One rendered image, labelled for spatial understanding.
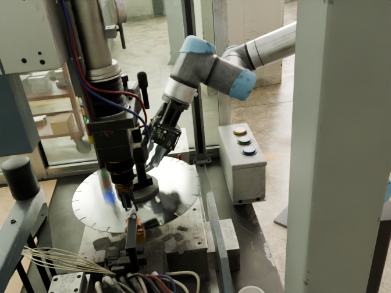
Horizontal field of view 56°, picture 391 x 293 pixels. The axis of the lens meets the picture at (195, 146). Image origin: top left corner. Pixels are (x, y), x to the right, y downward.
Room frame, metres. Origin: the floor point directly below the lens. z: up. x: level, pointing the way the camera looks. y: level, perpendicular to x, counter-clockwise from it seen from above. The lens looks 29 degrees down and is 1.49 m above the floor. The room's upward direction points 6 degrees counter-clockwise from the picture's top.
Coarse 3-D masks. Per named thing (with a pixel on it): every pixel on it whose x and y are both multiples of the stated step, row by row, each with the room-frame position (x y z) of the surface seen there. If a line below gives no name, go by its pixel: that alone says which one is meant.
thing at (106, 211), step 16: (176, 160) 0.91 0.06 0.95; (96, 176) 0.87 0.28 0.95; (160, 176) 0.84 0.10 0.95; (176, 176) 0.83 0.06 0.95; (192, 176) 0.82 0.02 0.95; (80, 192) 0.80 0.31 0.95; (96, 192) 0.79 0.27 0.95; (112, 192) 0.78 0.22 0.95; (160, 192) 0.76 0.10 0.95; (176, 192) 0.75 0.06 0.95; (192, 192) 0.75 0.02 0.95; (80, 208) 0.73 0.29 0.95; (96, 208) 0.72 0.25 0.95; (112, 208) 0.72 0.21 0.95; (144, 208) 0.70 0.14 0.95; (160, 208) 0.70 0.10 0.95; (176, 208) 0.69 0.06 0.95; (96, 224) 0.66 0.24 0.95; (112, 224) 0.66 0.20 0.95; (144, 224) 0.64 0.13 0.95; (160, 224) 0.64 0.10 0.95
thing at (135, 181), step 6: (138, 168) 0.71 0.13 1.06; (144, 168) 0.71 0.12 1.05; (138, 174) 0.71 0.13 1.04; (144, 174) 0.71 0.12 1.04; (138, 180) 0.71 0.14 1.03; (144, 180) 0.71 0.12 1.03; (150, 180) 0.71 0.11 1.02; (114, 186) 0.70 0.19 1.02; (138, 186) 0.70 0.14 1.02; (144, 186) 0.71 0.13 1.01; (120, 198) 0.69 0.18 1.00; (126, 198) 0.69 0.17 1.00; (126, 204) 0.69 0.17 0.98
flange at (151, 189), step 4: (152, 176) 0.83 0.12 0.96; (152, 180) 0.80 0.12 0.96; (156, 180) 0.80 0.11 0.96; (156, 184) 0.78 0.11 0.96; (144, 188) 0.77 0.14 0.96; (148, 188) 0.77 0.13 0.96; (152, 188) 0.77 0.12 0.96; (156, 188) 0.77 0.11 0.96; (136, 192) 0.76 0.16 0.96; (140, 192) 0.75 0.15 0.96; (144, 192) 0.75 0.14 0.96; (148, 192) 0.75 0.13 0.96; (152, 192) 0.75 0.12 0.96; (136, 196) 0.74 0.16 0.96; (140, 196) 0.74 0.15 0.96; (144, 196) 0.74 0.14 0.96; (148, 196) 0.74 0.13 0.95; (136, 200) 0.73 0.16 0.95; (140, 200) 0.74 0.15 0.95
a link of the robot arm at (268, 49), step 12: (264, 36) 0.96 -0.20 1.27; (276, 36) 0.93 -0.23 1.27; (288, 36) 0.92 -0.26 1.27; (228, 48) 1.00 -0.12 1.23; (240, 48) 0.96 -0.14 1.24; (252, 48) 0.94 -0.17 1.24; (264, 48) 0.93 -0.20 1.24; (276, 48) 0.92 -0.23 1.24; (288, 48) 0.92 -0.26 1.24; (252, 60) 0.93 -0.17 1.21; (264, 60) 0.93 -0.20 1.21; (276, 60) 0.94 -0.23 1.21
